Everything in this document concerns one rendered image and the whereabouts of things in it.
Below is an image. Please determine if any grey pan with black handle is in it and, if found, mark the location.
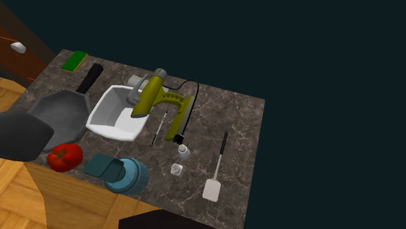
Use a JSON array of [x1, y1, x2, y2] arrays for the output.
[[27, 62, 105, 154]]

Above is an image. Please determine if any brown cabinet with white knob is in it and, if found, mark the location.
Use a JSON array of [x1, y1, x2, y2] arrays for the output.
[[0, 1, 58, 85]]

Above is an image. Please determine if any yellow-green hand mixer with cable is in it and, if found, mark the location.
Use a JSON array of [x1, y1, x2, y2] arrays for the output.
[[126, 68, 200, 146]]

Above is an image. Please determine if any white spatula with black handle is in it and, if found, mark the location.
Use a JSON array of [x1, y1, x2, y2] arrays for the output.
[[202, 131, 230, 203]]

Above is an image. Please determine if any white shaker with holed top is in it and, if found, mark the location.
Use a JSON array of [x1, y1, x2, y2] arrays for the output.
[[170, 162, 184, 178]]

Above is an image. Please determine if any metal whisk with black handle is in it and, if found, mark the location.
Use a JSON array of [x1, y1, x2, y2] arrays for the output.
[[150, 109, 169, 148]]

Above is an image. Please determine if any white square bowl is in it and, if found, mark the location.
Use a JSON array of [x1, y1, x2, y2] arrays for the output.
[[85, 84, 150, 142]]

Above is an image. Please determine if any teal blue jug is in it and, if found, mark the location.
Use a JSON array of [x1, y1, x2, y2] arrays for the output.
[[83, 152, 151, 196]]

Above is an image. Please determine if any red tomato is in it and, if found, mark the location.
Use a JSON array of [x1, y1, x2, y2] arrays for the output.
[[46, 142, 84, 173]]

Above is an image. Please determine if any white shaker with round cap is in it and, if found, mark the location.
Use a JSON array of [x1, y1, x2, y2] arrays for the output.
[[177, 144, 192, 161]]

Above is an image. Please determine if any green and yellow sponge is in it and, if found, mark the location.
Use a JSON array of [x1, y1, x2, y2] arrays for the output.
[[61, 50, 89, 74]]

